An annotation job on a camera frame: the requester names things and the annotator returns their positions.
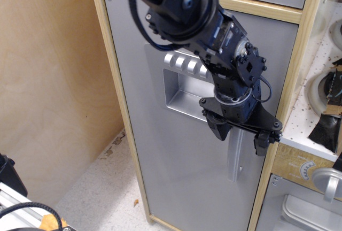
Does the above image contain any black box at left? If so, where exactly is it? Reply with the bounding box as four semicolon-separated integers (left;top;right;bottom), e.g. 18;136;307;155
1;155;28;197

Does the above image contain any orange tape piece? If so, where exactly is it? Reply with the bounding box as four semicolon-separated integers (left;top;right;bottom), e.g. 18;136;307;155
39;214;58;230

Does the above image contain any white speckled toy sink counter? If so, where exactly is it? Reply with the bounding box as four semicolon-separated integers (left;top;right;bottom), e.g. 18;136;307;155
281;0;341;161

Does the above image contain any grey toy fridge door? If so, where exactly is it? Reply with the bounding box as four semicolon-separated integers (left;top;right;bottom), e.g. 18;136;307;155
100;0;299;231

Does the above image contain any grey oven door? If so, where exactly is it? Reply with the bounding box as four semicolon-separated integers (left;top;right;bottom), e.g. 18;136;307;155
256;174;341;231

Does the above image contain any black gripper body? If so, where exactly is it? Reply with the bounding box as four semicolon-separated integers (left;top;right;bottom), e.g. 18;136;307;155
199;91;282;134

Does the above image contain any grey oven knob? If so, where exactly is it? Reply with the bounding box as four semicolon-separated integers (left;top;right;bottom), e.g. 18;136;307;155
312;168;341;203

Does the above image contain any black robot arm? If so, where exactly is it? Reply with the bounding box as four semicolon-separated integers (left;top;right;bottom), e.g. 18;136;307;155
129;0;282;156

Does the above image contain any aluminium rail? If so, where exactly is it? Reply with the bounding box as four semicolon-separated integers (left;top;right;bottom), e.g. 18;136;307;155
1;182;50;230

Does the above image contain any wooden toy kitchen cabinet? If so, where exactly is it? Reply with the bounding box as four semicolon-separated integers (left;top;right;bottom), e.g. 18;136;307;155
87;0;342;231

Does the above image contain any black braided cable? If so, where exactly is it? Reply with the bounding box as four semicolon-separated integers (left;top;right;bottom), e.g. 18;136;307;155
0;201;63;231

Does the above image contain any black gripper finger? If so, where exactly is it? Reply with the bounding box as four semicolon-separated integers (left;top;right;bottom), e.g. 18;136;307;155
254;131;281;156
206;113;231;141

